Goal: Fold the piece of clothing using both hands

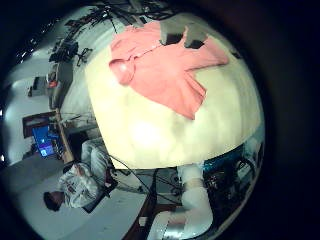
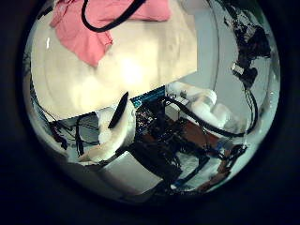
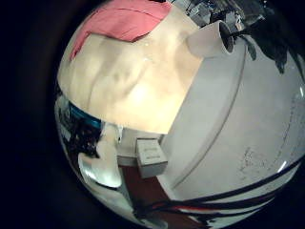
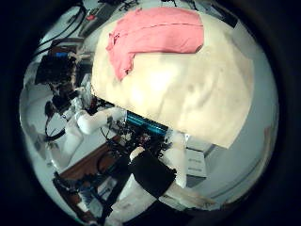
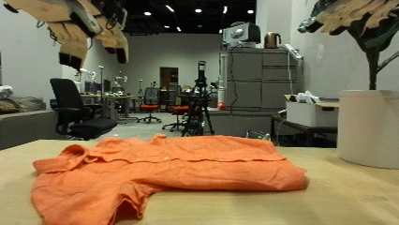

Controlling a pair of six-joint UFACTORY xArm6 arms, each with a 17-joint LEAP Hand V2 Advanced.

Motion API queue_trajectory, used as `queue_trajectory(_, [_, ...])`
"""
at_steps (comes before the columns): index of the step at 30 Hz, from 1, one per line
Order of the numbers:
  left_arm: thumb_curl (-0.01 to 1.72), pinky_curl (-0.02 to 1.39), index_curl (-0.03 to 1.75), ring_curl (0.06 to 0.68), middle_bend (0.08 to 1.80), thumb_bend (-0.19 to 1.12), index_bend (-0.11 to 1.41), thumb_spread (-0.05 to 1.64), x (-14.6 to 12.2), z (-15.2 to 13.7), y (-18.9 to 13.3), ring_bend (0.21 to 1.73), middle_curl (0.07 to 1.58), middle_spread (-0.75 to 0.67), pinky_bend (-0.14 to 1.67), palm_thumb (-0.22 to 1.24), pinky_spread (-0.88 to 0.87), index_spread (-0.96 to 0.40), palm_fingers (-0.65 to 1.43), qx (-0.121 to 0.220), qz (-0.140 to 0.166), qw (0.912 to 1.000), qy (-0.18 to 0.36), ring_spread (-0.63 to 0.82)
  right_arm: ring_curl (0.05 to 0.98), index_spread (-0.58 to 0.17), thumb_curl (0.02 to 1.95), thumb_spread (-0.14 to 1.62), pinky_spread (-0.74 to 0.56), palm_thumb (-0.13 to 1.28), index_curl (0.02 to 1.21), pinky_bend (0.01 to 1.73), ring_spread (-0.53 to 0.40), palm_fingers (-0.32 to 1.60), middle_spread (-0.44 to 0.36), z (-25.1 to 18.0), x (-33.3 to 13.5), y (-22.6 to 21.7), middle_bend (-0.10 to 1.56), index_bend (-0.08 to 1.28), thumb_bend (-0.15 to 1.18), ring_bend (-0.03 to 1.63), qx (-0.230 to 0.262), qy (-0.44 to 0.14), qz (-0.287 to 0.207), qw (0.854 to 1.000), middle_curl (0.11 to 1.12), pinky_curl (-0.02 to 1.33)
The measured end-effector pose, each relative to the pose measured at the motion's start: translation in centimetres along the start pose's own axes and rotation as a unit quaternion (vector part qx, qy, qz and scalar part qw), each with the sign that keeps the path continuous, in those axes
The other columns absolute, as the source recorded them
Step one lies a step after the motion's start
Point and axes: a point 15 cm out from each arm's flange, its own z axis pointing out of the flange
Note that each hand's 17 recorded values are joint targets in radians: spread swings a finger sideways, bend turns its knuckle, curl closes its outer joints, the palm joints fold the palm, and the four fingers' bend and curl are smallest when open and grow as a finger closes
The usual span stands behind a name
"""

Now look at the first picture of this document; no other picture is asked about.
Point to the orange shirt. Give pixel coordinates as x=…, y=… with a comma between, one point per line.
x=160, y=73

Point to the black electronics pile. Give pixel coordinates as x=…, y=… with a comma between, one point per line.
x=65, y=50

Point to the laptop with blue screen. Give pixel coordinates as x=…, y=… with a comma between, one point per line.
x=43, y=141

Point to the seated person in light clothes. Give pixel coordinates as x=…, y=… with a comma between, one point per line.
x=80, y=186

